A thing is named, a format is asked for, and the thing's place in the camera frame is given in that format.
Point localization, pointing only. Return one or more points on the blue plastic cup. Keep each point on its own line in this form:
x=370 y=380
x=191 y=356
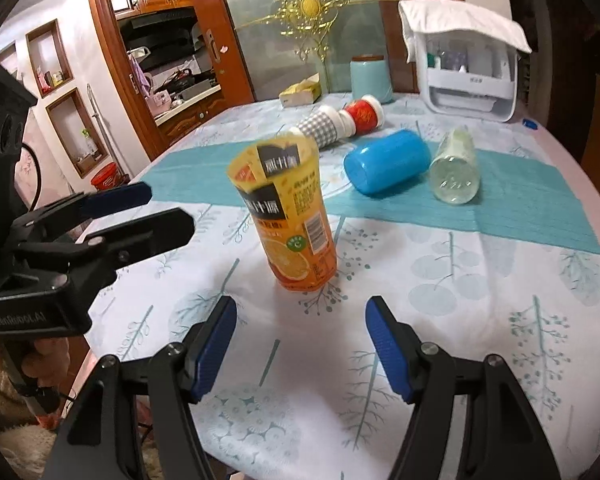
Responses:
x=385 y=162

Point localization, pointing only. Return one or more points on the small wall niche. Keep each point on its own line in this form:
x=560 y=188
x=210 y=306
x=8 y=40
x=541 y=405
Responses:
x=47 y=57

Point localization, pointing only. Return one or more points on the red plastic bucket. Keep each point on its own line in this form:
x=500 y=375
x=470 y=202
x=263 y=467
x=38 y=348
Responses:
x=107 y=177

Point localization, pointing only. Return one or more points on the clear glass cup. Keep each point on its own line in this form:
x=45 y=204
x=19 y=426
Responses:
x=455 y=172

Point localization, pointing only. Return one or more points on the yellow tissue box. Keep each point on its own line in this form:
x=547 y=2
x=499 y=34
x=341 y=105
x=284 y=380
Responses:
x=302 y=92

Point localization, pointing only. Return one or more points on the pink hanging cloth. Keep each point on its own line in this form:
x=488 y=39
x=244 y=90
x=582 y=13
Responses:
x=141 y=75

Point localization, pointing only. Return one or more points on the black range hood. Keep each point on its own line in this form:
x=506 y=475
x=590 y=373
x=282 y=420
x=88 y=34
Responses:
x=157 y=30

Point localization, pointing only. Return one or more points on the teal table runner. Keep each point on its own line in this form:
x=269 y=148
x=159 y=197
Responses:
x=520 y=200

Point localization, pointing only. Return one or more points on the small blue bottle cap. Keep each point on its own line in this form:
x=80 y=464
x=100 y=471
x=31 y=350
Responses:
x=529 y=124

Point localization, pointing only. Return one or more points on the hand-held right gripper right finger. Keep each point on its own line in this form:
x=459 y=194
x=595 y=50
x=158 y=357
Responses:
x=390 y=352

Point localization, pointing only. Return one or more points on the person's left forearm fluffy sleeve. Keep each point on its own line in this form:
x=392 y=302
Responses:
x=10 y=425

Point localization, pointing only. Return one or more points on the orange printed paper cup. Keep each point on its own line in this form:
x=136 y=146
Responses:
x=290 y=230

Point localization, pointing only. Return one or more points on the large wall niche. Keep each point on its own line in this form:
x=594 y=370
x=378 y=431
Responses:
x=75 y=130

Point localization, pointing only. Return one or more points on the wooden kitchen door frame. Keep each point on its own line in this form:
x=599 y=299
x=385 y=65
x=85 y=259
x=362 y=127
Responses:
x=237 y=50

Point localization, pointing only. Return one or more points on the grey checkered paper cup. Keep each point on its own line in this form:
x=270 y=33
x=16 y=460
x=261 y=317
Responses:
x=320 y=125

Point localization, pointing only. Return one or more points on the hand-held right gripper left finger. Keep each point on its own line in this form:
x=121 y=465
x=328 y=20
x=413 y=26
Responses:
x=214 y=352

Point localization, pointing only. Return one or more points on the person's left hand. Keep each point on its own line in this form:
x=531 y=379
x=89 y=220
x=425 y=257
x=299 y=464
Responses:
x=45 y=360

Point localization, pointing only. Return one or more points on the white towel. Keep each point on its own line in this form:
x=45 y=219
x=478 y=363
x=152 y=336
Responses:
x=460 y=20

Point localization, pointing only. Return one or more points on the white plastic storage box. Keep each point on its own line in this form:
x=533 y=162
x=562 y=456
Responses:
x=467 y=90

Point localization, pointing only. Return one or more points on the red paper cup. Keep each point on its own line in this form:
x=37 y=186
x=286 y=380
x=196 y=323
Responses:
x=362 y=112

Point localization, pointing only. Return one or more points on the wooden lower kitchen cabinet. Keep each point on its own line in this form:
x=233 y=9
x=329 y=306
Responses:
x=190 y=115

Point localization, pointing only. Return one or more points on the frosted glass partition gold ornament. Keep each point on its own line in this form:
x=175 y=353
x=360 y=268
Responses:
x=305 y=10

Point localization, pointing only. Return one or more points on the teal canister with brown lid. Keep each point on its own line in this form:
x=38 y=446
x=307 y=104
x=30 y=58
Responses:
x=372 y=80

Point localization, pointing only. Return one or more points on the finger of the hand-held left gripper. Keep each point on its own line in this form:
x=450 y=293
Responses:
x=150 y=232
x=117 y=197

